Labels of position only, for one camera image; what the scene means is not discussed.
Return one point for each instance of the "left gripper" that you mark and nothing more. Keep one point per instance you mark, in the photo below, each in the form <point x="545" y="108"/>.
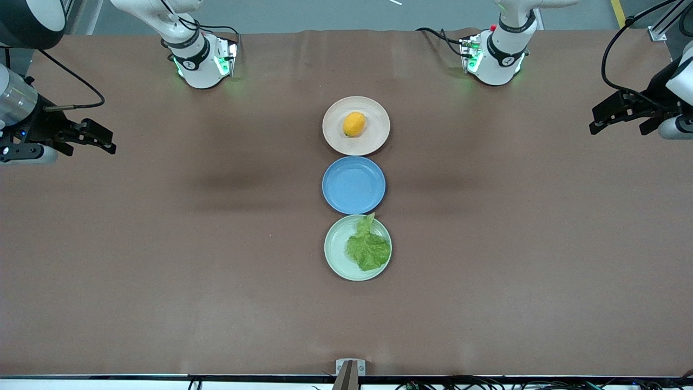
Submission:
<point x="651" y="92"/>

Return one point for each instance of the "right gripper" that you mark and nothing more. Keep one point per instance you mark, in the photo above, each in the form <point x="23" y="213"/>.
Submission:
<point x="42" y="125"/>

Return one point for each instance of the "yellow lemon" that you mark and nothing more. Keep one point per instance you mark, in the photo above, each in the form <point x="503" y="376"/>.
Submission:
<point x="354" y="124"/>

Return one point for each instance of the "green lettuce leaf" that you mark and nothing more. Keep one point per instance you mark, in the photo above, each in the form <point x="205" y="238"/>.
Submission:
<point x="369" y="249"/>

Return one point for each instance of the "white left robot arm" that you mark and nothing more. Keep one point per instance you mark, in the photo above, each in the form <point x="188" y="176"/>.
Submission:
<point x="498" y="65"/>

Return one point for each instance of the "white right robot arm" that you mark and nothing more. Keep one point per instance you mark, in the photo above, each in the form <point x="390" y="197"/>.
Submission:
<point x="200" y="70"/>

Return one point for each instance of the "yellow floor tape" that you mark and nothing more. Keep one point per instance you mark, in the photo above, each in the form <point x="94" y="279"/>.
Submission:
<point x="618" y="13"/>

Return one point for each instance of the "brown table cover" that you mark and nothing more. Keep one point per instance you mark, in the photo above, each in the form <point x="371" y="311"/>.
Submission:
<point x="162" y="298"/>

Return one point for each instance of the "beige round plate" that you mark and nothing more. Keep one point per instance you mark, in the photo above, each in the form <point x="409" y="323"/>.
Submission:
<point x="373" y="142"/>

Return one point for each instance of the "blue round plate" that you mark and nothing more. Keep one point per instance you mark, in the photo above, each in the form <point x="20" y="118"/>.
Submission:
<point x="353" y="185"/>

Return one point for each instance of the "pale green round plate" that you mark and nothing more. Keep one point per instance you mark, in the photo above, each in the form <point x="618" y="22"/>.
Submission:
<point x="338" y="246"/>

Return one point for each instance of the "aluminium frame profile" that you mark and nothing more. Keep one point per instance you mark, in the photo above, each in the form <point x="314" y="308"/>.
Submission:
<point x="657" y="30"/>

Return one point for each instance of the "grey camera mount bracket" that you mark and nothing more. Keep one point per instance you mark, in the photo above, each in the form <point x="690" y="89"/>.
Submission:
<point x="350" y="371"/>

